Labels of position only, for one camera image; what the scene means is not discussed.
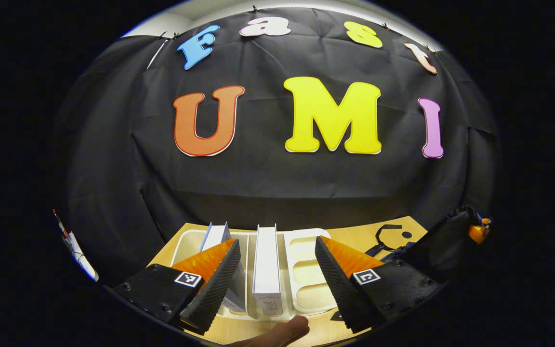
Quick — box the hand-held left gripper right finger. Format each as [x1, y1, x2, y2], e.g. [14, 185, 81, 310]
[315, 236, 444, 334]

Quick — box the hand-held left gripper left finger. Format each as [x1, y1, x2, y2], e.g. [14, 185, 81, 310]
[111, 239, 242, 335]

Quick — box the white bookshelf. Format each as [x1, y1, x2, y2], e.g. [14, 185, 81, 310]
[171, 227, 338, 321]

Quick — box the blue schoolbag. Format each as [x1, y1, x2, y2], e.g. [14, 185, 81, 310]
[365, 206, 480, 285]

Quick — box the grey cover book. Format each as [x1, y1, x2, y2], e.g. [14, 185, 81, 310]
[199, 222, 248, 315]

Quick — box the white cover book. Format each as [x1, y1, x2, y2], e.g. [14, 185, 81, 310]
[252, 224, 283, 316]

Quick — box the black backdrop cloth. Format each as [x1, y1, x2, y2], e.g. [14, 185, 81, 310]
[53, 7, 500, 285]

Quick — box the white side table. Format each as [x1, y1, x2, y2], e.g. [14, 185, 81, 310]
[53, 210, 99, 282]

